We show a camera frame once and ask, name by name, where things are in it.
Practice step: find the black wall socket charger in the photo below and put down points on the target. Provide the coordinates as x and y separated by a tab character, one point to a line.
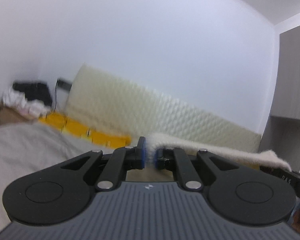
64	84

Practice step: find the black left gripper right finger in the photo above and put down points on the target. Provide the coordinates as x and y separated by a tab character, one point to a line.
236	192

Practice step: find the cream quilted headboard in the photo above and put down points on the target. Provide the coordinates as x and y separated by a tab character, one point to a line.
111	104

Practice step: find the black bag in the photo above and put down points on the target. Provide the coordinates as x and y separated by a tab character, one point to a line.
34	91

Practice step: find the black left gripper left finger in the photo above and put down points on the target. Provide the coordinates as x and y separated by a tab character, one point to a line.
63	191

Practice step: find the yellow mattress edge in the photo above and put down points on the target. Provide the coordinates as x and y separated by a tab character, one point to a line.
74	128

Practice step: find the grey bed sheet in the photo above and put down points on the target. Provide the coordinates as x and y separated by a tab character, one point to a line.
27	148

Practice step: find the brown cardboard box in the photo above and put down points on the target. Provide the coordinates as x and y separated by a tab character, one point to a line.
10	115

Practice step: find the grey wardrobe cabinet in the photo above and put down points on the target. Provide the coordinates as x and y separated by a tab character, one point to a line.
282	131

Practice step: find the white fluffy fleece garment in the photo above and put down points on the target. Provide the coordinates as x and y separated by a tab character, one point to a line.
268	158

